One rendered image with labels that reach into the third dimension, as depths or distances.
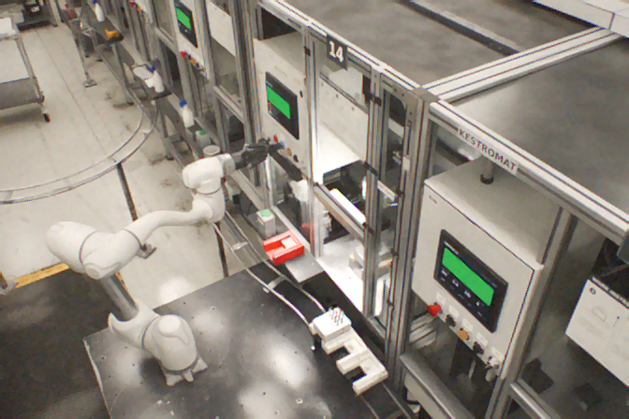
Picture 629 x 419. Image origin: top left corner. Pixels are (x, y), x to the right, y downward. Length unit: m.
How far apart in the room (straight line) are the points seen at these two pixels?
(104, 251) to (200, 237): 2.25
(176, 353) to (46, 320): 1.66
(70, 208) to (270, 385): 2.76
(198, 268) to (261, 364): 1.53
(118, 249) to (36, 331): 2.01
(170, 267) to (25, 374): 1.08
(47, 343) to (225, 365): 1.54
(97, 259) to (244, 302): 1.01
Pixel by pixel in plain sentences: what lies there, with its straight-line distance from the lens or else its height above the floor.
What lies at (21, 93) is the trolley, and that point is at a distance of 6.11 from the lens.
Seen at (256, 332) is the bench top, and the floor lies 0.68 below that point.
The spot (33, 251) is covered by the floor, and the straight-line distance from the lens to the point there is 4.53.
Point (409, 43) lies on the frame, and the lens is 1.93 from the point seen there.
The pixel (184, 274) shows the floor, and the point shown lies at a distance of 3.96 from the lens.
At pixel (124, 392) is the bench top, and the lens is 2.63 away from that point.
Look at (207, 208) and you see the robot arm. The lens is 2.37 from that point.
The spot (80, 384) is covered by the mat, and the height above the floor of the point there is 0.01.
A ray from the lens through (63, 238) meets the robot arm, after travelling 2.10.
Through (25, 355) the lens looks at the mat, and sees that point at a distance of 3.85.
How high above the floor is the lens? 2.79
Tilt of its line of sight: 40 degrees down
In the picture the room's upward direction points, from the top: 2 degrees counter-clockwise
